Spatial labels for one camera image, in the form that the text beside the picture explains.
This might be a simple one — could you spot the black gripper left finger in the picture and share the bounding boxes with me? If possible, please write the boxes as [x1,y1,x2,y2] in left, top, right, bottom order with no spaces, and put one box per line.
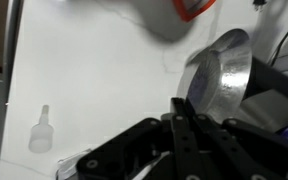
[76,97,202,180]

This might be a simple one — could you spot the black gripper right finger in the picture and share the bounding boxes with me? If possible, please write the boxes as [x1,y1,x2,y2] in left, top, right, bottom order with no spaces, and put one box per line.
[194,113,288,180]

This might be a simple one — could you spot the silver metal bowl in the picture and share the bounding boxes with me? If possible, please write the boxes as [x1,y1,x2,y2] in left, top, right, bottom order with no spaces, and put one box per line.
[176,28,253,124]

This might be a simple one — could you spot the red heart cookie cutter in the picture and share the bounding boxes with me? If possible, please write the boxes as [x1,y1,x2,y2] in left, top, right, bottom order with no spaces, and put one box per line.
[172,0,217,23]

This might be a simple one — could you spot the white plastic bottle cap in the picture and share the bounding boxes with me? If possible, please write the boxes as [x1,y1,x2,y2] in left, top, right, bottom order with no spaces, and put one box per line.
[28,104,55,154]

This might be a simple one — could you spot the black plugged power cable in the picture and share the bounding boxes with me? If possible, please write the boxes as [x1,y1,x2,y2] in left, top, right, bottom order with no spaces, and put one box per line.
[267,9,288,68]

